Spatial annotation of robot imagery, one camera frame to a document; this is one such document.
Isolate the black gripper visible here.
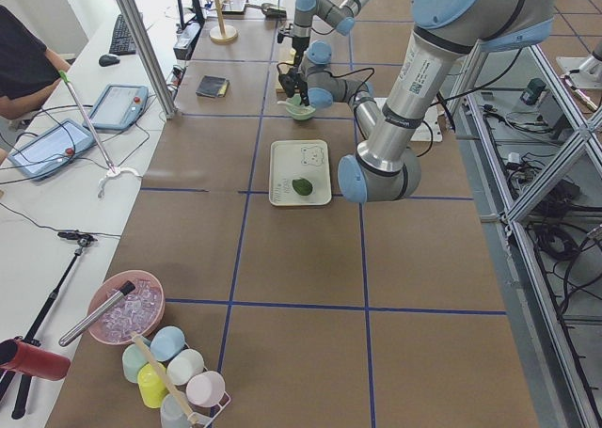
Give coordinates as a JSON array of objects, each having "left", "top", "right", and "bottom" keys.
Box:
[
  {"left": 277, "top": 23, "right": 310, "bottom": 66},
  {"left": 279, "top": 66, "right": 309, "bottom": 106}
]

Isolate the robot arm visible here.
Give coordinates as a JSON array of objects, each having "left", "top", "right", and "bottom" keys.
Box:
[
  {"left": 277, "top": 0, "right": 370, "bottom": 66},
  {"left": 278, "top": 0, "right": 554, "bottom": 203}
]

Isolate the mint green bowl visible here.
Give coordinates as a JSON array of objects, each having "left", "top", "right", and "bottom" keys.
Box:
[{"left": 285, "top": 94, "right": 316, "bottom": 121}]

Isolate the bamboo cutting board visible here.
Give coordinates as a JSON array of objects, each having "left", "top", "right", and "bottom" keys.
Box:
[{"left": 275, "top": 44, "right": 293, "bottom": 94}]

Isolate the metal scoop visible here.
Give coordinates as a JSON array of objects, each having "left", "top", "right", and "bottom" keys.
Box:
[{"left": 246, "top": 3, "right": 287, "bottom": 18}]

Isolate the cream bear-print tray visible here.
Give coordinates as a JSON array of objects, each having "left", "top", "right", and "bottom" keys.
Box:
[{"left": 269, "top": 139, "right": 332, "bottom": 207}]

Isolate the wooden mug tree stand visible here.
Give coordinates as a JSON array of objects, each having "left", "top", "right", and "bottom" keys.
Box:
[{"left": 209, "top": 0, "right": 238, "bottom": 45}]

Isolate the grey folded cloth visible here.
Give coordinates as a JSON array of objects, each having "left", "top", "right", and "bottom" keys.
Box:
[{"left": 196, "top": 75, "right": 230, "bottom": 98}]

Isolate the black glass tray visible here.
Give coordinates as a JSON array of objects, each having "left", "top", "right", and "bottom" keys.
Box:
[{"left": 222, "top": 0, "right": 248, "bottom": 15}]

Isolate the green avocado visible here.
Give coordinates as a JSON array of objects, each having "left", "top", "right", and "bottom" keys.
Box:
[{"left": 292, "top": 178, "right": 313, "bottom": 197}]

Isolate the black keyboard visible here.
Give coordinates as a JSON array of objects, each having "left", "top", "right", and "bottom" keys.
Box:
[{"left": 109, "top": 14, "right": 136, "bottom": 55}]

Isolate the blue teach pendant far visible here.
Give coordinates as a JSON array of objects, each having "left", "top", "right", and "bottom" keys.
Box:
[{"left": 88, "top": 84, "right": 149, "bottom": 132}]

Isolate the blue teach pendant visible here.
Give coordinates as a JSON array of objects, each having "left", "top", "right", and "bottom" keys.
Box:
[
  {"left": 8, "top": 119, "right": 94, "bottom": 181},
  {"left": 88, "top": 84, "right": 149, "bottom": 132}
]

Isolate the black computer mouse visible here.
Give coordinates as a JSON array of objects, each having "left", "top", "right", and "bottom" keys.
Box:
[{"left": 98, "top": 54, "right": 120, "bottom": 67}]

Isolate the reacher grabber stick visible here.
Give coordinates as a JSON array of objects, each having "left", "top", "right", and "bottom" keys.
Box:
[{"left": 58, "top": 71, "right": 142, "bottom": 198}]

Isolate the blue teach pendant near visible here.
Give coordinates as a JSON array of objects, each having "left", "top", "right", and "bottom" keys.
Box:
[{"left": 8, "top": 119, "right": 94, "bottom": 181}]

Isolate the steel tube in bucket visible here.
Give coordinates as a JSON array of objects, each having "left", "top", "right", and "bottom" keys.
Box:
[{"left": 58, "top": 280, "right": 135, "bottom": 347}]

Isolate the black selfie stick tripod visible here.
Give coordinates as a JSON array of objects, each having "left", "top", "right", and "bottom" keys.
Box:
[{"left": 1, "top": 230, "right": 96, "bottom": 420}]

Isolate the pink ice bucket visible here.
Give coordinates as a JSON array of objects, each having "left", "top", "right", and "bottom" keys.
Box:
[{"left": 87, "top": 270, "right": 166, "bottom": 345}]

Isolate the person in black shirt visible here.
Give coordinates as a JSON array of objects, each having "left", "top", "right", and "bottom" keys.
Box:
[{"left": 1, "top": 6, "right": 71, "bottom": 120}]

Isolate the blue cup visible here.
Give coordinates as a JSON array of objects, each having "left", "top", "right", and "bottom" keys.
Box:
[{"left": 150, "top": 325, "right": 185, "bottom": 362}]

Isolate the white cup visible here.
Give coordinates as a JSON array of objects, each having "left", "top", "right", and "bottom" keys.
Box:
[{"left": 166, "top": 348, "right": 205, "bottom": 386}]

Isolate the pink cup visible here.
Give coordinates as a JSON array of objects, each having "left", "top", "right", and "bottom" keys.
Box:
[{"left": 186, "top": 371, "right": 226, "bottom": 407}]

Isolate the green cup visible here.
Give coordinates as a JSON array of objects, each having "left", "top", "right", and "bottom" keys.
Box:
[{"left": 121, "top": 343, "right": 148, "bottom": 384}]

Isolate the yellow cup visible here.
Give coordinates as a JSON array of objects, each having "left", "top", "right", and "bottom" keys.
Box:
[{"left": 137, "top": 363, "right": 168, "bottom": 409}]

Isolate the grey cup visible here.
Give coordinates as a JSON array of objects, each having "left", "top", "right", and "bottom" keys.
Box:
[{"left": 160, "top": 394, "right": 191, "bottom": 428}]

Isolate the aluminium frame post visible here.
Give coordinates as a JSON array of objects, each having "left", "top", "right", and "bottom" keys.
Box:
[{"left": 116, "top": 0, "right": 177, "bottom": 119}]

